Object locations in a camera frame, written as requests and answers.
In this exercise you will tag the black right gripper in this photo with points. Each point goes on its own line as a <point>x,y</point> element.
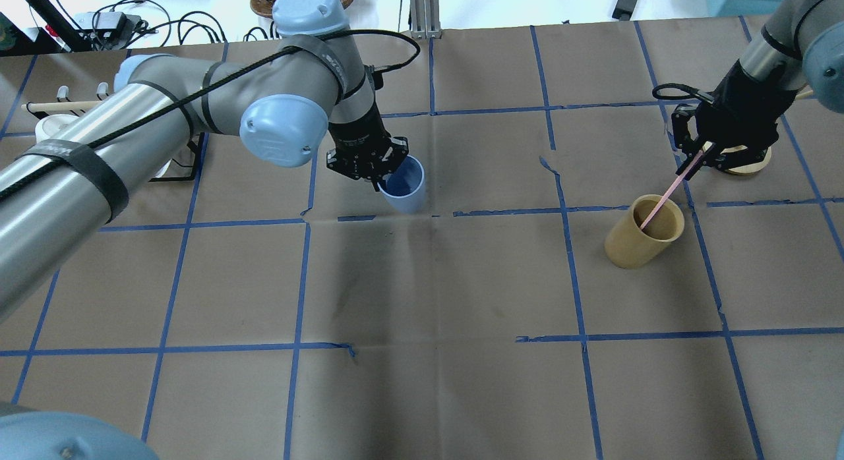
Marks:
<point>744,111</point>

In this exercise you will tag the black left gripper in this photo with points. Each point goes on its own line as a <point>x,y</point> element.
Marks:
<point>357,136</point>

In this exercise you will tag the pink chopstick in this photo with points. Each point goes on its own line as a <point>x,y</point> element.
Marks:
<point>662,201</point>

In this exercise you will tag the light blue plastic cup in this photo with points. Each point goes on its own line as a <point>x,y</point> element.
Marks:
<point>405,188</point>

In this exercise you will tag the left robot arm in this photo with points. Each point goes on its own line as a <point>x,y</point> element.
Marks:
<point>63,189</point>

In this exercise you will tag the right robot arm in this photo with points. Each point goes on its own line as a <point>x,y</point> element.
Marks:
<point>800,45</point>

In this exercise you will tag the white cup on rack rear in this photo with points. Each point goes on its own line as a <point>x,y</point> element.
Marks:
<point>49,126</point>

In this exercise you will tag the tan bamboo cylinder holder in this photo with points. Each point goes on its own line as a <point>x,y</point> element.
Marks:
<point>636,238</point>

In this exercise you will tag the black power adapter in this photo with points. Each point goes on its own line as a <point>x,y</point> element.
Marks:
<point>623,10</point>

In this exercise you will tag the wooden rack dowel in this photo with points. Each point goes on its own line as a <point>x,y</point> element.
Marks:
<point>59,106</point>

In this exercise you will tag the aluminium frame post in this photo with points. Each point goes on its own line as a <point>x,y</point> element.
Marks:
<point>424,19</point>

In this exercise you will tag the black wire cup rack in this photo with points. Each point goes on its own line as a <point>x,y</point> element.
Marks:
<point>185,164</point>

